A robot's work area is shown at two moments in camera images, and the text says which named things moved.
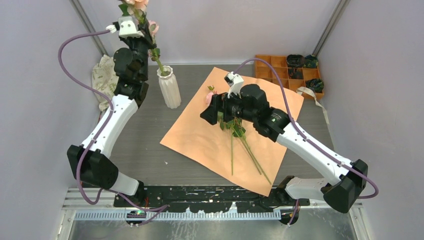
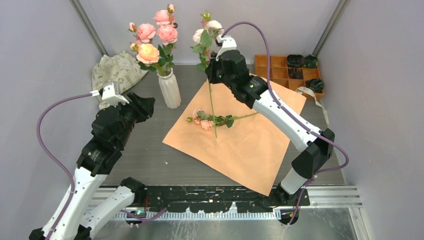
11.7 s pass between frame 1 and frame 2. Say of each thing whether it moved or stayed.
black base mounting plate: stayed
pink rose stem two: moved
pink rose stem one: moved
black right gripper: moved
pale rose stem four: moved
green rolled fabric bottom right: stayed
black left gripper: moved
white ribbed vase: stayed
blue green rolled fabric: stayed
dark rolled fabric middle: stayed
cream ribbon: stayed
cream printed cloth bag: stayed
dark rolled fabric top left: stayed
